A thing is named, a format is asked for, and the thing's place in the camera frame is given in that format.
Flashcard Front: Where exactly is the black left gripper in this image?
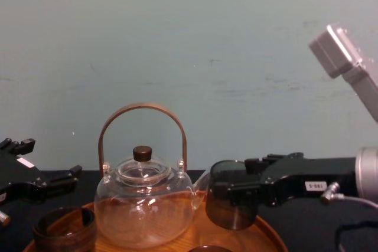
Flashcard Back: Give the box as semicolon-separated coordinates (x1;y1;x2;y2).
0;138;83;205

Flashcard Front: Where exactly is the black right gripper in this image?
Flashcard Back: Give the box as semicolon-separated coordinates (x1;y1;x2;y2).
212;152;359;207

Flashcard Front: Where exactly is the smoked grey drinking glass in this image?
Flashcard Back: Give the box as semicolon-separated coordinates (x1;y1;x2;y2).
204;159;261;231

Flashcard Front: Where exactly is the round wooden tray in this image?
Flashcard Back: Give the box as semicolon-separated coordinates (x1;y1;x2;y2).
21;189;289;252

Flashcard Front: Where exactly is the black table cloth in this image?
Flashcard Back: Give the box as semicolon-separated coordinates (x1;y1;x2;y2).
0;169;378;252

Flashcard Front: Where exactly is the smoked glass with wooden sleeve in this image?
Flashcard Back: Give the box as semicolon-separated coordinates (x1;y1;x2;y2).
188;244;234;252
32;205;98;252

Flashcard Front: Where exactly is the glass teapot lid wooden knob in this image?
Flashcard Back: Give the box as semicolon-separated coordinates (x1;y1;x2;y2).
117;145;172;187

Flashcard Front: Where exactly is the left gripper cable silver plug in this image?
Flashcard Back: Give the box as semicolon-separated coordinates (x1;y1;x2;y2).
0;209;12;227

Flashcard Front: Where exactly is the gripper cable silver plug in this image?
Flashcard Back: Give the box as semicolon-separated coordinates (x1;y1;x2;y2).
0;209;12;227
320;181;378;252

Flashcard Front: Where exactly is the right gripper cable silver plug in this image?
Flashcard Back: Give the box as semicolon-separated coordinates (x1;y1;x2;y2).
320;181;378;252

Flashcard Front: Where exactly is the clear glass teapot wooden handle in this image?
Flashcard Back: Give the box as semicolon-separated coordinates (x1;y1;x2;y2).
93;103;211;250

